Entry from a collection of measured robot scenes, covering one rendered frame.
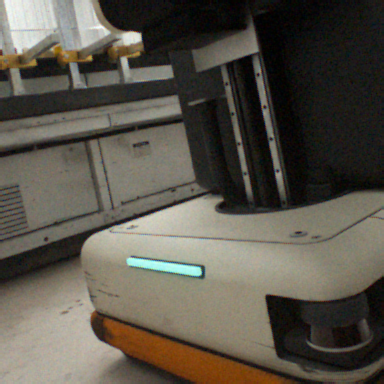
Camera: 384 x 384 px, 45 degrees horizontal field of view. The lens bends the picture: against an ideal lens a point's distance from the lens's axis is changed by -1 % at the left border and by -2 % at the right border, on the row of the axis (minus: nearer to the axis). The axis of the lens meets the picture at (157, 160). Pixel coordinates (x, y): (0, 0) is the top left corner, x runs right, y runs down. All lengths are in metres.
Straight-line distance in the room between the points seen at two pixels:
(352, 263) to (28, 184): 1.64
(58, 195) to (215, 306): 1.50
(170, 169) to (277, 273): 1.90
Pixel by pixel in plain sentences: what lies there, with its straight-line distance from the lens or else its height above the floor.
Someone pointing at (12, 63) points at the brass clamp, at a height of 0.82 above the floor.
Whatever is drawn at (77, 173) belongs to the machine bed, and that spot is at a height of 0.36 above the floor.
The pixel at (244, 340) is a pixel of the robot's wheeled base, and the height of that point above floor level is 0.16.
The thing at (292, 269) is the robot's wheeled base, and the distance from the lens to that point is 0.59.
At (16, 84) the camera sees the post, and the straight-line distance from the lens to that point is 1.82.
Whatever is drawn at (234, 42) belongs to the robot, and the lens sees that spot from 0.88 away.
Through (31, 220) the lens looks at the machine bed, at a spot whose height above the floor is 0.21.
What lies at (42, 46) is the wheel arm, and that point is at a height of 0.82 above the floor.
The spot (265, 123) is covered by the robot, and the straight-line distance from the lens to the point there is 0.89.
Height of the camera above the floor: 0.45
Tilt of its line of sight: 3 degrees down
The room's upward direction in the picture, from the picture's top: 12 degrees counter-clockwise
